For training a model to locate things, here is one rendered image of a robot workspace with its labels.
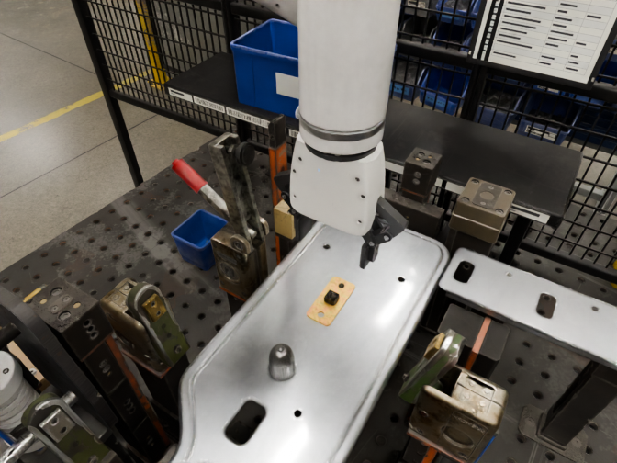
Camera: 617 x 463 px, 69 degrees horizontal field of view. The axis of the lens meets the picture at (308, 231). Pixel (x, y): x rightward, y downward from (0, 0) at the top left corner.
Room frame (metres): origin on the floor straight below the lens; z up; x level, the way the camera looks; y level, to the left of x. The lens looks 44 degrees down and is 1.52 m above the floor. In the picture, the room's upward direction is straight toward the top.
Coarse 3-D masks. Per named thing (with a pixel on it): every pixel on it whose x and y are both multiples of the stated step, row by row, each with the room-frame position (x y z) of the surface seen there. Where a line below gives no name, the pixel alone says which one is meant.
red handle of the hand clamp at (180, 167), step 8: (176, 160) 0.53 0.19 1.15; (184, 160) 0.53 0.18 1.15; (176, 168) 0.52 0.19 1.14; (184, 168) 0.52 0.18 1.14; (192, 168) 0.53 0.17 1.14; (184, 176) 0.51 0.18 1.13; (192, 176) 0.51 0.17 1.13; (200, 176) 0.52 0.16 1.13; (192, 184) 0.50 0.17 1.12; (200, 184) 0.51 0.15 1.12; (200, 192) 0.50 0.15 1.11; (208, 192) 0.50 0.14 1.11; (208, 200) 0.49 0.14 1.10; (216, 200) 0.49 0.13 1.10; (224, 200) 0.50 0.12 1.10; (216, 208) 0.49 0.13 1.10; (224, 208) 0.49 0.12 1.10; (224, 216) 0.48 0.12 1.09; (248, 224) 0.47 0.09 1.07; (256, 232) 0.47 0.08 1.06
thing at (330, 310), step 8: (336, 280) 0.43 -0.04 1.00; (344, 280) 0.43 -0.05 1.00; (328, 288) 0.41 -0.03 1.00; (336, 288) 0.41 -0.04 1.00; (344, 288) 0.41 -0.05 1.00; (352, 288) 0.41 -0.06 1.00; (320, 296) 0.40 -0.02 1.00; (328, 296) 0.39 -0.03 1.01; (336, 296) 0.39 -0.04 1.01; (344, 296) 0.40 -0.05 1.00; (312, 304) 0.38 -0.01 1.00; (320, 304) 0.38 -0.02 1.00; (328, 304) 0.38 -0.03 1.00; (336, 304) 0.38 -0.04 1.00; (312, 312) 0.37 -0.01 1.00; (328, 312) 0.37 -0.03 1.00; (336, 312) 0.37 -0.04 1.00; (320, 320) 0.36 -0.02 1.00; (328, 320) 0.36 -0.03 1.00
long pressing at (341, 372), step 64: (320, 256) 0.48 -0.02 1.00; (384, 256) 0.48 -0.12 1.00; (448, 256) 0.48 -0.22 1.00; (256, 320) 0.36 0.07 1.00; (384, 320) 0.36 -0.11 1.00; (192, 384) 0.27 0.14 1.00; (256, 384) 0.27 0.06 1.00; (320, 384) 0.27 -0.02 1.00; (384, 384) 0.27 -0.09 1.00; (192, 448) 0.19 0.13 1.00; (256, 448) 0.19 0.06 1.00; (320, 448) 0.19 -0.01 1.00
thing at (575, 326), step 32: (480, 256) 0.48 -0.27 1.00; (448, 288) 0.42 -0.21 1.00; (480, 288) 0.42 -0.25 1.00; (512, 288) 0.42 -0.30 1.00; (544, 288) 0.42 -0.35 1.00; (512, 320) 0.36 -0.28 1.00; (544, 320) 0.36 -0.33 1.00; (576, 320) 0.36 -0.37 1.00; (608, 320) 0.36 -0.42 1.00; (576, 352) 0.32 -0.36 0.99; (608, 352) 0.31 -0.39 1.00
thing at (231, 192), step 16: (208, 144) 0.47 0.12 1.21; (224, 144) 0.48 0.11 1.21; (240, 144) 0.46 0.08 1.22; (224, 160) 0.46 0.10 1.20; (240, 160) 0.45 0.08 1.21; (224, 176) 0.46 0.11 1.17; (240, 176) 0.48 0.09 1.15; (224, 192) 0.46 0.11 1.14; (240, 192) 0.47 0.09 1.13; (240, 208) 0.45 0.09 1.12; (256, 208) 0.48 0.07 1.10; (240, 224) 0.45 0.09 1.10; (256, 224) 0.47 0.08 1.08
